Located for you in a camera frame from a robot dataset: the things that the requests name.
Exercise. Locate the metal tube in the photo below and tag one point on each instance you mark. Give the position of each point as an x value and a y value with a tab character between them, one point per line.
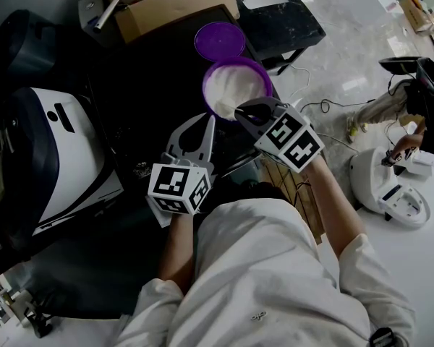
112	6

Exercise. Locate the white box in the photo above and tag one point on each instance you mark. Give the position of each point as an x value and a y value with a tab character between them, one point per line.
425	161

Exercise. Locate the person's left forearm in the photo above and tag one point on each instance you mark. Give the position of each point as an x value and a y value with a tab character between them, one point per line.
177	248

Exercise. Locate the black stand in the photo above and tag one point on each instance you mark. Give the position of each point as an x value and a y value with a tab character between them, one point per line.
40	313

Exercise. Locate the large brown cardboard box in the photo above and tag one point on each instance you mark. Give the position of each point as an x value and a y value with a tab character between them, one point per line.
155	13

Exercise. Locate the wooden slat board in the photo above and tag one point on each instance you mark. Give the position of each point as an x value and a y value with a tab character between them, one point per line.
293	190

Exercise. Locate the person's black trousers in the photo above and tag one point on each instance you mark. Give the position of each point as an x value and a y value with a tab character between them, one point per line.
253	190

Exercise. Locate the purple plastic tub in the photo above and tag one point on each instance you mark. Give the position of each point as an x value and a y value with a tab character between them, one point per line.
238	60

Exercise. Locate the white and navy appliance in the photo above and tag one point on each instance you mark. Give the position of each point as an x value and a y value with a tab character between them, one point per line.
65	146

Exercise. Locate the small cardboard box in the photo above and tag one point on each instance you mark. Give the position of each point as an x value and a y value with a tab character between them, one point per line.
417	14

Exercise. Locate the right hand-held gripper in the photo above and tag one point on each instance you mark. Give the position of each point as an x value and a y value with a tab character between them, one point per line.
293	143

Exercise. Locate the dark grey appliance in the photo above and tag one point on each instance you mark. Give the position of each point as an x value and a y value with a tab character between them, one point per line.
29	45

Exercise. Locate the small grey metal box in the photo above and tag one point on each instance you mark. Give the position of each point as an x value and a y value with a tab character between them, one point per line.
88	9

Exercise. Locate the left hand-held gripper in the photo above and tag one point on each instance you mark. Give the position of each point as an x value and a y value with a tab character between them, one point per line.
170	179

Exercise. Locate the person's right forearm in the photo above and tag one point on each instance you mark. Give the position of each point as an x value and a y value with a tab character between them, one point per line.
332	201

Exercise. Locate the black washing machine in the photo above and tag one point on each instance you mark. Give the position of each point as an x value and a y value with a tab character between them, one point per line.
148	92

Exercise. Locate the white powder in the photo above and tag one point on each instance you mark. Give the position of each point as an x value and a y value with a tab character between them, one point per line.
235	85

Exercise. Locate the person's white shirt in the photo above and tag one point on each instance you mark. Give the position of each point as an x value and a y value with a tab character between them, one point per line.
257	277

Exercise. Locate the purple round lid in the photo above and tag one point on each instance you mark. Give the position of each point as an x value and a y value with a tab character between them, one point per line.
218	42

